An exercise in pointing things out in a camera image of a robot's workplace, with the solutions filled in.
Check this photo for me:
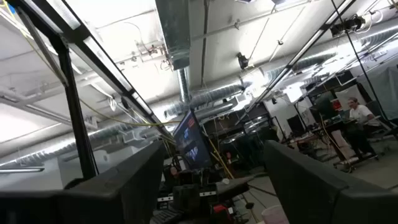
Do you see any black aluminium rig frame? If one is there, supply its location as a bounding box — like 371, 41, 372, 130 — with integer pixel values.
6, 0, 358, 181

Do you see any spiral metal air duct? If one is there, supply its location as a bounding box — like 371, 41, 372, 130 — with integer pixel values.
0, 52, 336, 167

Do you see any rectangular metal air duct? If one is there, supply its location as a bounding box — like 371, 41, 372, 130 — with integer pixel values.
154, 0, 192, 71

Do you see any black overhead camera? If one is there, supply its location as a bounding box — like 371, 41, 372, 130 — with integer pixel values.
329, 14, 366, 37

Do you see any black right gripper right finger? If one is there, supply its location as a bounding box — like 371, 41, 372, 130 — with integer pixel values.
263, 139, 398, 224

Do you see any black computer monitor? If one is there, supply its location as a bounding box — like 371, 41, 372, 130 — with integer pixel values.
172, 108, 214, 170

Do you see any person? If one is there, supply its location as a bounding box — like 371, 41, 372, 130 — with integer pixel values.
346, 96, 382, 158

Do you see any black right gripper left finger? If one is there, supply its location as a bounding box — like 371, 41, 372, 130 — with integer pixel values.
0, 141, 167, 224

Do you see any grey tarpaulin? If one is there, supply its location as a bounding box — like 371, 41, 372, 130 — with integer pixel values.
356, 65, 398, 121

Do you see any black keyboard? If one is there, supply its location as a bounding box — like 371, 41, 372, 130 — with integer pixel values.
150, 208, 184, 224

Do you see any purple ceramic mug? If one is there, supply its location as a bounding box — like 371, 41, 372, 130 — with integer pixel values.
261, 204, 290, 224

